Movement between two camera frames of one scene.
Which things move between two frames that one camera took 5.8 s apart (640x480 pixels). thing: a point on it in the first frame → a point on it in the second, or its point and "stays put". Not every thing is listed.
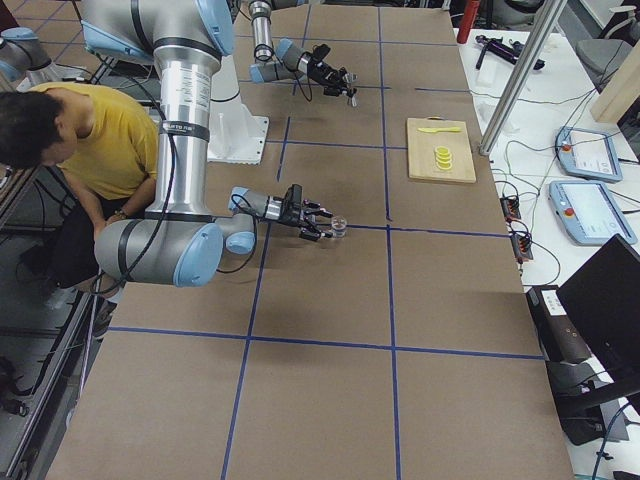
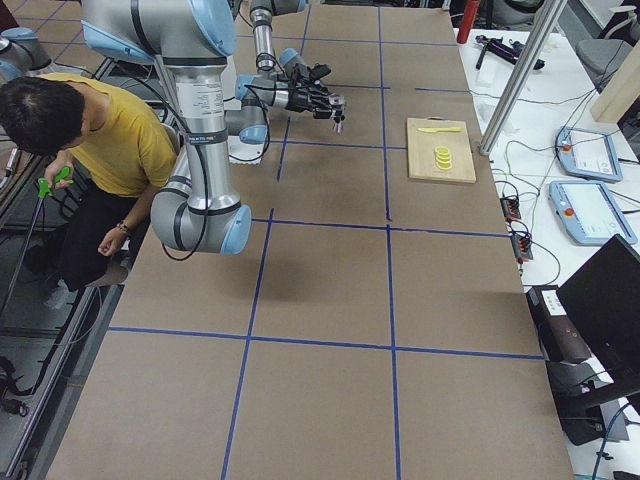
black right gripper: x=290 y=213 → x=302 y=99
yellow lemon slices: x=443 y=157 stays put
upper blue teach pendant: x=587 y=154 stays put
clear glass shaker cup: x=339 y=224 → x=337 y=99
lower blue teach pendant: x=590 y=212 stays put
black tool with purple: x=511 y=52 stays put
